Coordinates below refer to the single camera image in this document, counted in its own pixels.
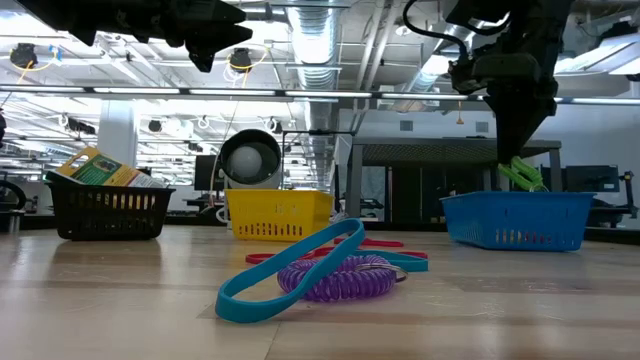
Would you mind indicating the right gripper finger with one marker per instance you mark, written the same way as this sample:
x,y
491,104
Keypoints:
x,y
517,125

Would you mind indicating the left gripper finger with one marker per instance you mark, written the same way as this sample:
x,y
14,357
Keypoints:
x,y
220,12
210,42

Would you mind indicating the yellow carded crayon pack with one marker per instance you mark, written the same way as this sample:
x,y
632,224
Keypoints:
x,y
105,170

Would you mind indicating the blue rubber band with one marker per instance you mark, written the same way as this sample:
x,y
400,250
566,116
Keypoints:
x,y
240,310
407,262

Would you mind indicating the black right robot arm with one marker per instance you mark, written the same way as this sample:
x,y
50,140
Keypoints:
x,y
540,25

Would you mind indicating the black background monitor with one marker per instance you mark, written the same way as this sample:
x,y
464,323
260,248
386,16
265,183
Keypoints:
x,y
592,178
205,172

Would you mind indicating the blue plastic basket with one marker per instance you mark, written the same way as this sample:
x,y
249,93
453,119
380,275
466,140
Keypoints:
x,y
515,220

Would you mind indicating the grey perforated metal stand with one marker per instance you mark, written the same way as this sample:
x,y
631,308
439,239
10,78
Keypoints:
x,y
425,150

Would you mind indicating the long ceiling light bar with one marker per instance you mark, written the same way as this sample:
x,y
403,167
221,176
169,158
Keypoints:
x,y
325,94

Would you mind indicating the white spot lamp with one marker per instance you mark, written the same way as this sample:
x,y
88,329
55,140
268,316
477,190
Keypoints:
x,y
250,162

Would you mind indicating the white round column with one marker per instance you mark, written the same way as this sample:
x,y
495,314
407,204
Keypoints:
x,y
116,145

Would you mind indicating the yellow plastic basket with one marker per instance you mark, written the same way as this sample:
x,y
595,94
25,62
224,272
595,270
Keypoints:
x,y
280,215

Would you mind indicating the black plastic basket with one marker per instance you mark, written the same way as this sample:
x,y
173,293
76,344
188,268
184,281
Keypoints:
x,y
110,220

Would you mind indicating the black ceiling-hung camera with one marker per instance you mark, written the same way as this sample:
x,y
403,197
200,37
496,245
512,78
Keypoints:
x,y
23,55
241,60

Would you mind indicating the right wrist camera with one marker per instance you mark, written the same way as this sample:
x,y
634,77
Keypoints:
x,y
462,75

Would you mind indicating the corrugated silver air duct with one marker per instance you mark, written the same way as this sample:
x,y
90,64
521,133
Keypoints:
x,y
315,40

